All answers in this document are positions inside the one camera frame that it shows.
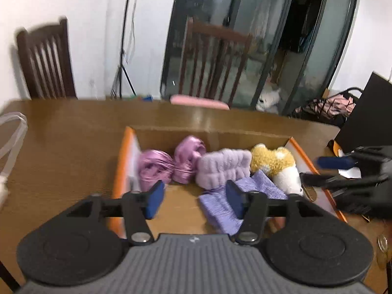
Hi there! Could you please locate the studio light on stand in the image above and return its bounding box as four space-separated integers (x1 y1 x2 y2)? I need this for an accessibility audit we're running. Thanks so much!
111 0 144 98

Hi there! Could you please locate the white cable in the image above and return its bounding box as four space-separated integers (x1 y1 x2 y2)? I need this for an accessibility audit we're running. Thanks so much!
0 112 29 179

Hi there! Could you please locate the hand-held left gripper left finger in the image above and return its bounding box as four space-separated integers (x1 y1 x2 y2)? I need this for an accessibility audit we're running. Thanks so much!
66 180 166 246

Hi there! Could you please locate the black upright board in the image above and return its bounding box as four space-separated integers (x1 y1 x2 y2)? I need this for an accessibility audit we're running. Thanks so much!
340 71 392 157

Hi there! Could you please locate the pink striped bag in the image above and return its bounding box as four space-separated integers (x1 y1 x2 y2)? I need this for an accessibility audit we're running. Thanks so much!
302 95 357 118

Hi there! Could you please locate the white charger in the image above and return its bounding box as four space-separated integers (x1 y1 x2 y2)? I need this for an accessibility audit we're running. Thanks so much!
0 174 9 204

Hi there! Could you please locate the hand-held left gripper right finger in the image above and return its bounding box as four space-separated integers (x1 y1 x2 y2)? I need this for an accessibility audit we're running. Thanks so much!
226 180 325 246

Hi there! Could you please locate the sliding glass door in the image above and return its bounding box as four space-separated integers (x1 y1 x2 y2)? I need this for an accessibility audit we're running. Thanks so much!
160 0 359 117

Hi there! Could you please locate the dark wooden slatted chair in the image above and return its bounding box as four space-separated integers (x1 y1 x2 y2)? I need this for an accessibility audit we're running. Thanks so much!
179 18 253 109
16 18 77 100

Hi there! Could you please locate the orange wrapper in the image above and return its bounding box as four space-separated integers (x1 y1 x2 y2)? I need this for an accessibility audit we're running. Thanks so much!
327 139 345 157

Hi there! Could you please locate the yellow and white plush toy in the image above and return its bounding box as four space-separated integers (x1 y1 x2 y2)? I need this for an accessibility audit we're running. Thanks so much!
250 143 304 196

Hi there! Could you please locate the red cardboard box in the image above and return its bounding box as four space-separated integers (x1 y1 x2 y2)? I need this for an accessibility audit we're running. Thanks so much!
111 125 348 239

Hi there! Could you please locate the pink chair cushion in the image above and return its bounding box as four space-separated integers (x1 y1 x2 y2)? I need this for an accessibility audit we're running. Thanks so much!
170 94 230 110

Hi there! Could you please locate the purple towel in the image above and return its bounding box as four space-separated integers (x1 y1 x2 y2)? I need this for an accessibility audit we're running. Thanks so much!
199 169 288 236

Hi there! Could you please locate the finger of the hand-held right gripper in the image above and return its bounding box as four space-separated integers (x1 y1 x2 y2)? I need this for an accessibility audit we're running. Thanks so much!
299 172 371 190
317 156 357 170

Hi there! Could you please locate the purple fluffy headband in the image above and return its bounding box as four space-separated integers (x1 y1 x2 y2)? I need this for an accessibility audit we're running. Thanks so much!
195 148 252 189

